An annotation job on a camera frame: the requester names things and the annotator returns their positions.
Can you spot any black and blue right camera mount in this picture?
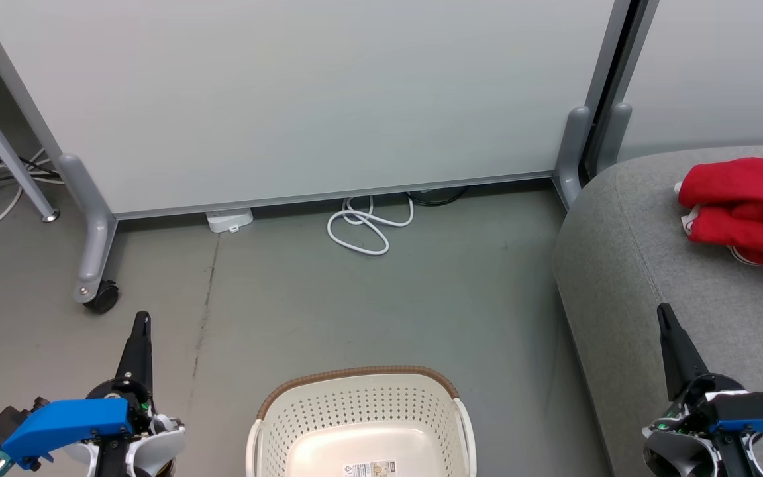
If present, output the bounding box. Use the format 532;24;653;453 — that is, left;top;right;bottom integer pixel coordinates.
698;390;763;443

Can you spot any grey partition foot with caster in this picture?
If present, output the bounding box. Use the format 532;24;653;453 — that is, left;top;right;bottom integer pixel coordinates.
57;154;119;304

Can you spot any coiled white cable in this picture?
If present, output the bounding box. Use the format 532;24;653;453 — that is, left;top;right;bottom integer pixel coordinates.
327;194;415;256

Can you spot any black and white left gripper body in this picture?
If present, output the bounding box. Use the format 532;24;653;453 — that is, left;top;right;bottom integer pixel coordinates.
64;376;187;477

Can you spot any black caster wheel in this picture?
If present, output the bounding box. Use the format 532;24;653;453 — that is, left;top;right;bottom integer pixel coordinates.
83;279;120;315

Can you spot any white basket label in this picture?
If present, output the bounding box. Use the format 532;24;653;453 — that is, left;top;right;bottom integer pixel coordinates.
343;460;398;477

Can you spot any grey fabric sofa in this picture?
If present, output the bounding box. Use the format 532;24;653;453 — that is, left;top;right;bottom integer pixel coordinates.
552;142;763;477

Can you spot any white power adapter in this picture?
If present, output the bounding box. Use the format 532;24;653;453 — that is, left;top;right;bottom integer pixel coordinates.
205;208;254;234

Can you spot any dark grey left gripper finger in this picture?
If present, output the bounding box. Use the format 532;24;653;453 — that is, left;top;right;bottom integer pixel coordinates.
115;310;155;398

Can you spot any grey metal table leg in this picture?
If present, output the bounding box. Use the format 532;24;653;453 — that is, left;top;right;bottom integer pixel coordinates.
0;66;60;223

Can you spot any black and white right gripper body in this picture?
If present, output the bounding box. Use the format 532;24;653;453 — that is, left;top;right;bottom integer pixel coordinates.
642;374;763;477

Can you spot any black cable under partition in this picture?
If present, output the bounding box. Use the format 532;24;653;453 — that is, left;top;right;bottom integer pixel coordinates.
407;186;470;207

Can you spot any red and white jersey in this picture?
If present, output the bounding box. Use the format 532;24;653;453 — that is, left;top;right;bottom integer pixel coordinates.
674;157;763;274

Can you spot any cream perforated laundry basket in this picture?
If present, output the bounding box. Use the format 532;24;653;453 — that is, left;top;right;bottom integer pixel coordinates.
245;365;477;477

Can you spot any blue left camera mount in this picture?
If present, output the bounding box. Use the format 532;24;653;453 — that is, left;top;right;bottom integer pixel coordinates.
0;397;134;468

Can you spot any narrow white partition panel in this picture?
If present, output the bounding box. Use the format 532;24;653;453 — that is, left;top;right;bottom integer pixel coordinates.
617;0;763;161

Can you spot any wide white partition panel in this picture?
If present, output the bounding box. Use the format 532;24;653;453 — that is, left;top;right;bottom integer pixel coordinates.
0;0;634;221

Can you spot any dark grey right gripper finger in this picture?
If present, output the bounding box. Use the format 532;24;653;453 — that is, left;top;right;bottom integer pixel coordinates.
656;303;710;401

